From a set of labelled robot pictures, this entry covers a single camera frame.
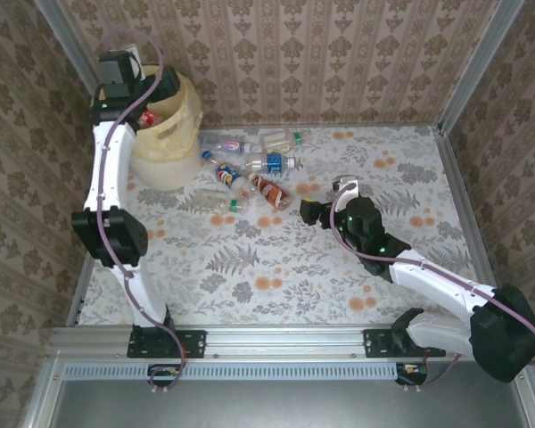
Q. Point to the brown coffee drink bottle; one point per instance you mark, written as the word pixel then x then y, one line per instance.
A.
pixel 272 191

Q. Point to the clear bottle blue label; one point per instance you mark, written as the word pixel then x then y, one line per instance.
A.
pixel 274 162

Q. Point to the cream plastic bin with liner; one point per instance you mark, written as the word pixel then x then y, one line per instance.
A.
pixel 169 169

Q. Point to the blue yellow label soda bottle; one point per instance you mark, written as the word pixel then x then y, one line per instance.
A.
pixel 227 176

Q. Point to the clear bottle green cap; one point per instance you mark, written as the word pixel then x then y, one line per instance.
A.
pixel 218 200

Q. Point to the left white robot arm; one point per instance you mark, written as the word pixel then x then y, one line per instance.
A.
pixel 111 160

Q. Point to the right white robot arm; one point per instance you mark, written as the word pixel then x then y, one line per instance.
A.
pixel 437 285

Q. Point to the green-capped bottle cream label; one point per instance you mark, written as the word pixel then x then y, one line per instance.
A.
pixel 282 141

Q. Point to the floral patterned tablecloth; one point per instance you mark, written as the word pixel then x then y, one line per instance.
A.
pixel 249 267

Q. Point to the clear bottle purple label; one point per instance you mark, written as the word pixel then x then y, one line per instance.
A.
pixel 226 145

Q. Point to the grey metal panel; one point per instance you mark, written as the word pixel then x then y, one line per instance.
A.
pixel 294 405

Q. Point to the aluminium frame post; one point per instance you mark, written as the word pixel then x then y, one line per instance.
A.
pixel 58 27
pixel 477 67

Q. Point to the aluminium side rail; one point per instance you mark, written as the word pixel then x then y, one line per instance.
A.
pixel 81 290
pixel 455 178

